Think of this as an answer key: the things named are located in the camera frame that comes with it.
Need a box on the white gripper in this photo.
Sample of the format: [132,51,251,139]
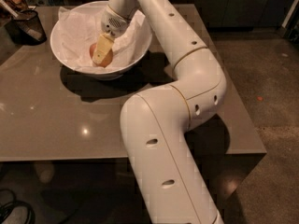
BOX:
[92,7,128,63]

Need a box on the red yellow apple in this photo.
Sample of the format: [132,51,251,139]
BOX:
[89,43,113,67]

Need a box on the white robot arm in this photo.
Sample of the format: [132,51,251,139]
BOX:
[102,0,226,224]

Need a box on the white ceramic bowl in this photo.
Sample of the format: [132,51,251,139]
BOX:
[50,0,154,81]

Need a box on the white paper towel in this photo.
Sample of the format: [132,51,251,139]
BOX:
[58,3,148,74]

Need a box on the black mesh pen holder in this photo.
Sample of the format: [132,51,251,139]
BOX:
[13,10,47,46]

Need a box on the dark cabinet in background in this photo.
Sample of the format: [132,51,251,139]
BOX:
[59,0,299,30]

